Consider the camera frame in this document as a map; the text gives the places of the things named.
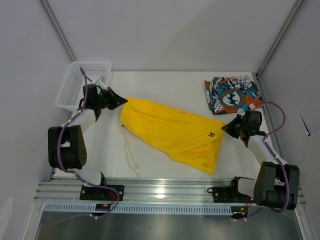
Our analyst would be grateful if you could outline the aluminium mounting rail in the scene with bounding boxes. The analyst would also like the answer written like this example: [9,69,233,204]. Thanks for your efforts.
[33,177,307,207]

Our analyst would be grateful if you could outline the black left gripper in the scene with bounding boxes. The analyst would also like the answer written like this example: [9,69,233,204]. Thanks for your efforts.
[95,87,128,111]

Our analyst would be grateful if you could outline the yellow shorts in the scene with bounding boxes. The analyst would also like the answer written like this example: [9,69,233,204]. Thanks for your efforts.
[120,97,224,175]

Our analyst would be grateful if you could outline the colourful patterned shorts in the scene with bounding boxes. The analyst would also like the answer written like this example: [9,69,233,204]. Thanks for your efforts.
[204,75,264,115]

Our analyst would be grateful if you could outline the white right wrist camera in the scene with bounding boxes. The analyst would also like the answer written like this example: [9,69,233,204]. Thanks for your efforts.
[248,103,259,110]

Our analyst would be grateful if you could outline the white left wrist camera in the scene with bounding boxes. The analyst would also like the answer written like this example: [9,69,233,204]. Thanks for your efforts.
[91,76,107,89]

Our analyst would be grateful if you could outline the slotted grey cable duct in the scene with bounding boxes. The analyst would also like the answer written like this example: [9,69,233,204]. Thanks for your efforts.
[43,202,233,216]

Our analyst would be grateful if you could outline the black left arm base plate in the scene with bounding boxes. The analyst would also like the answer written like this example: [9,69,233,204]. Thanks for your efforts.
[79,185,125,202]

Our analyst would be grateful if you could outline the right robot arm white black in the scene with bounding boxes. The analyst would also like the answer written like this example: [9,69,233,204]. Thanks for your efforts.
[222,109,300,212]

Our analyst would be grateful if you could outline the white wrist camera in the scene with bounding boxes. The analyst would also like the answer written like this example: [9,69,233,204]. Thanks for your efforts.
[248,103,259,110]
[91,76,107,89]

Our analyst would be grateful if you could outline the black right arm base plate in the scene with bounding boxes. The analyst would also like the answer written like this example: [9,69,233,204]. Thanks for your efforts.
[206,186,254,204]

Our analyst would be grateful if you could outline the white plastic basket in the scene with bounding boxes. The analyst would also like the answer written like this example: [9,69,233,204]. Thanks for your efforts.
[55,60,112,112]

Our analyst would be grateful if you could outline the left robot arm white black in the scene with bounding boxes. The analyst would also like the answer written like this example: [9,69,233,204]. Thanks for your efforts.
[47,84,128,200]

